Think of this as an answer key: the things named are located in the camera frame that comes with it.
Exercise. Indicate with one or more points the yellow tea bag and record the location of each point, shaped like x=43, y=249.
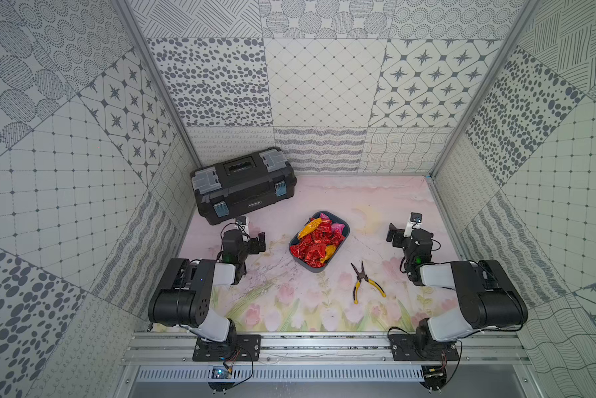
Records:
x=310, y=227
x=330, y=250

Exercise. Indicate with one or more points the magenta tea bag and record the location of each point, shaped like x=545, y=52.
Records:
x=329, y=225

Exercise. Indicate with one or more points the teal plastic storage box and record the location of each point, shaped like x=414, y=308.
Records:
x=298, y=248

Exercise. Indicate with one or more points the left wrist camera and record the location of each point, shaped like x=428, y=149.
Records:
x=242, y=224

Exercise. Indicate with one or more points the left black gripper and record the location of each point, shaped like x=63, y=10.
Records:
x=256, y=243

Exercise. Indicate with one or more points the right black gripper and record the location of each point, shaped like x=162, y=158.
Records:
x=398, y=234

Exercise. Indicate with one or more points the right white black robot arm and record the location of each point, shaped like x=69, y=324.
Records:
x=487, y=298

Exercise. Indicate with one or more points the black plastic toolbox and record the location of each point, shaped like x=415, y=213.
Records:
x=235, y=187

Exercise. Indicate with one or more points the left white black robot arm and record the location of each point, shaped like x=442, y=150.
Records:
x=182, y=298

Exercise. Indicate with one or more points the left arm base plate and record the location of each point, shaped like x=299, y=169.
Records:
x=242, y=348

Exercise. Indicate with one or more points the white ventilation grille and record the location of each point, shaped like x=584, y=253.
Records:
x=209, y=373

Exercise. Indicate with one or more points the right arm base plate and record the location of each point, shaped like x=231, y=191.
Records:
x=406, y=347

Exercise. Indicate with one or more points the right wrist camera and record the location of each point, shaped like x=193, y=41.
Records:
x=414, y=222

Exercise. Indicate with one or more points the yellow handled pliers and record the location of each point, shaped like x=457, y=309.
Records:
x=361, y=277

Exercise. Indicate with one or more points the aluminium mounting rail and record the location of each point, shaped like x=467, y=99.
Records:
x=169, y=349

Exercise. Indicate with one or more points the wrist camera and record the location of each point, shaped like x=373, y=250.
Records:
x=414, y=222
x=242, y=224

